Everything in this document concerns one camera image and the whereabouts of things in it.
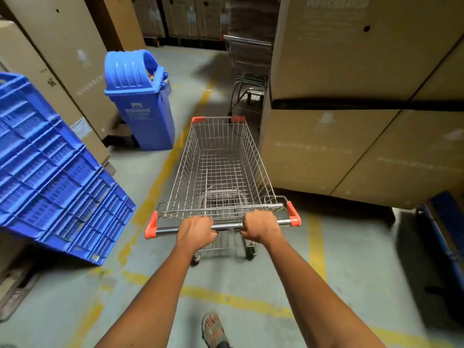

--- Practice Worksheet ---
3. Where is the person's left sandalled foot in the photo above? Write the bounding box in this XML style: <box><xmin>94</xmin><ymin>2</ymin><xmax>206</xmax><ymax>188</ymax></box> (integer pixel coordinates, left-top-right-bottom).
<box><xmin>201</xmin><ymin>311</ymin><xmax>233</xmax><ymax>348</ymax></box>

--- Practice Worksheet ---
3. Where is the large plain cardboard box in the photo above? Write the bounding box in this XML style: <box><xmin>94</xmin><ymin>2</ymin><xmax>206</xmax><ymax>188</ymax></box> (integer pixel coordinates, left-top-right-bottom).
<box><xmin>269</xmin><ymin>0</ymin><xmax>464</xmax><ymax>112</ymax></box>
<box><xmin>258</xmin><ymin>99</ymin><xmax>464</xmax><ymax>210</ymax></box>

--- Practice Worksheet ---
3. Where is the silver wire shopping cart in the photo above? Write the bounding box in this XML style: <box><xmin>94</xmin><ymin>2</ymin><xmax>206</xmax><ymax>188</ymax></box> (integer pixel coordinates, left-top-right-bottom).
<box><xmin>222</xmin><ymin>34</ymin><xmax>273</xmax><ymax>122</ymax></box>
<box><xmin>145</xmin><ymin>116</ymin><xmax>302</xmax><ymax>266</ymax></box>

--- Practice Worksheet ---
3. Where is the person's right hand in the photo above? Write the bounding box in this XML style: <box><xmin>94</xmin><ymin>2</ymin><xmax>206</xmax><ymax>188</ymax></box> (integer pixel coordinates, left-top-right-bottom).
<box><xmin>240</xmin><ymin>209</ymin><xmax>283</xmax><ymax>247</ymax></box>

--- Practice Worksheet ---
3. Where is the blue plastic trash bin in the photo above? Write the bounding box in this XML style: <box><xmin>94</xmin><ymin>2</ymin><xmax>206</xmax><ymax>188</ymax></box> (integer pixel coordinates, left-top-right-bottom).
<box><xmin>104</xmin><ymin>49</ymin><xmax>176</xmax><ymax>152</ymax></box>

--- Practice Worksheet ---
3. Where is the brown plain cardboard box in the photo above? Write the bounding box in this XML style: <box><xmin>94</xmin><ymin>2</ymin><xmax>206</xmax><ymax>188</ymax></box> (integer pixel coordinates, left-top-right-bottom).
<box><xmin>82</xmin><ymin>0</ymin><xmax>146</xmax><ymax>52</ymax></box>

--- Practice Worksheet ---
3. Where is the stack of blue plastic crates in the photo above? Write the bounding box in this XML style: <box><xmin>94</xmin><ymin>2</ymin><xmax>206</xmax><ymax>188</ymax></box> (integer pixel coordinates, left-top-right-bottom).
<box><xmin>0</xmin><ymin>72</ymin><xmax>137</xmax><ymax>267</ymax></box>

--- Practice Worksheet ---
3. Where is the person's right forearm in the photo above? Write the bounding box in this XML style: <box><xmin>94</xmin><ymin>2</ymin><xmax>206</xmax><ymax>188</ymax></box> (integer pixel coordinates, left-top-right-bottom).
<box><xmin>261</xmin><ymin>233</ymin><xmax>387</xmax><ymax>348</ymax></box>

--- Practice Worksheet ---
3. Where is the person's left hand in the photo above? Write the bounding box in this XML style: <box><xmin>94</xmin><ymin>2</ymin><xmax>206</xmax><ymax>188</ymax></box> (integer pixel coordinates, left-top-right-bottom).
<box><xmin>175</xmin><ymin>215</ymin><xmax>218</xmax><ymax>255</ymax></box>

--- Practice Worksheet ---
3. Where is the wooden pallet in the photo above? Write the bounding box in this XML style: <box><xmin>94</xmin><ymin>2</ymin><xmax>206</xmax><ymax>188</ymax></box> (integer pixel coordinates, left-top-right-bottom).
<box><xmin>0</xmin><ymin>262</ymin><xmax>41</xmax><ymax>323</ymax></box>
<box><xmin>102</xmin><ymin>122</ymin><xmax>140</xmax><ymax>150</ymax></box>

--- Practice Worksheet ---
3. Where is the pale tall cardboard box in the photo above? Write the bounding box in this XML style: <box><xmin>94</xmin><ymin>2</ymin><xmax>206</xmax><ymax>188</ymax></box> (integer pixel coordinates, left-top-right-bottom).
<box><xmin>1</xmin><ymin>0</ymin><xmax>121</xmax><ymax>140</ymax></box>

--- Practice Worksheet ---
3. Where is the person's left forearm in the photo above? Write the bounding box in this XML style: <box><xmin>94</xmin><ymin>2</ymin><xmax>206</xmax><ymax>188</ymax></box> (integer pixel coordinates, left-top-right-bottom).
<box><xmin>95</xmin><ymin>246</ymin><xmax>203</xmax><ymax>348</ymax></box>

